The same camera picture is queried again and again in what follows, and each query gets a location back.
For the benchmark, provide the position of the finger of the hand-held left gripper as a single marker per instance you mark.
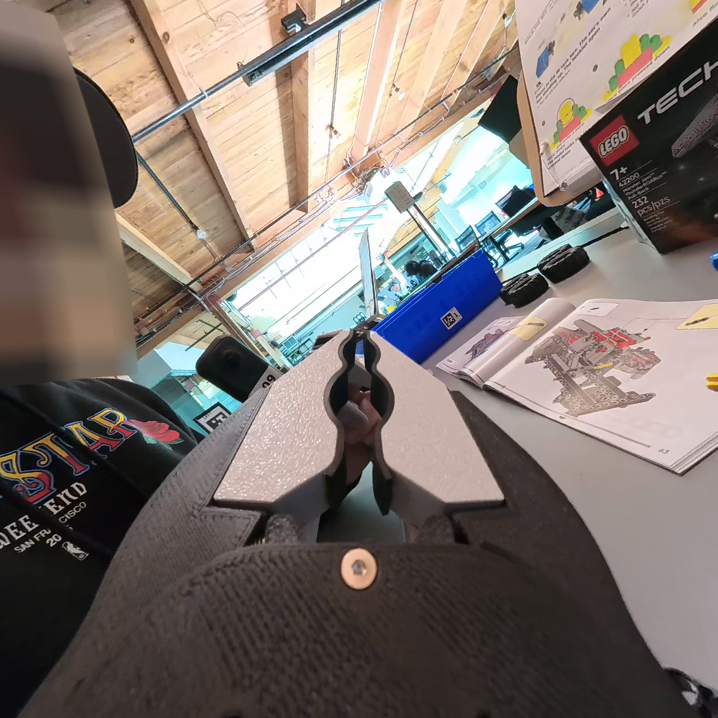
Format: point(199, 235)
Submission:
point(367, 280)

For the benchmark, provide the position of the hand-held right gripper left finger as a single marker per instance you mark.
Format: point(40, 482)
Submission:
point(280, 437)

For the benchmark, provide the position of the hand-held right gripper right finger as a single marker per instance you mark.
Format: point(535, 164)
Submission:
point(437, 449)

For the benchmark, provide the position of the grey desk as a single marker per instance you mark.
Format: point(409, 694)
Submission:
point(561, 533)

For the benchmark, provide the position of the person's left hand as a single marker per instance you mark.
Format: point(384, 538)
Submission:
point(359, 443)

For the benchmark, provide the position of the blue plastic bin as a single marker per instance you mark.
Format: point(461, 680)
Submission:
point(415, 325)

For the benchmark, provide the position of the black toy tyre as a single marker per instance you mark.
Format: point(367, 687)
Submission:
point(524, 290)
point(564, 263)

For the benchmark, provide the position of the toy building instruction booklet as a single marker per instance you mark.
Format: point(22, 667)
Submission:
point(617, 404)

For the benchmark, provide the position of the brown cardboard board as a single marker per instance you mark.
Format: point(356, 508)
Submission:
point(533, 162)

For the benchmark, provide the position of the person's black printed hoodie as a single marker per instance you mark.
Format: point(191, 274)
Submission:
point(67, 505)

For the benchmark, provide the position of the black panel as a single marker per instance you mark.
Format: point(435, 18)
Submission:
point(499, 112)

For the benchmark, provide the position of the black cap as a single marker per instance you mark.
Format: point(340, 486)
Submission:
point(120, 157)

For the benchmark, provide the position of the printed instruction sheet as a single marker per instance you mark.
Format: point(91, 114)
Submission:
point(572, 67)

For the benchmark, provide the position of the black toy set box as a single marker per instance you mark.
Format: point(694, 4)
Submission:
point(673, 185)

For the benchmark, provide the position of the black ceiling rail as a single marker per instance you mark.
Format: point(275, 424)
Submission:
point(303, 42)

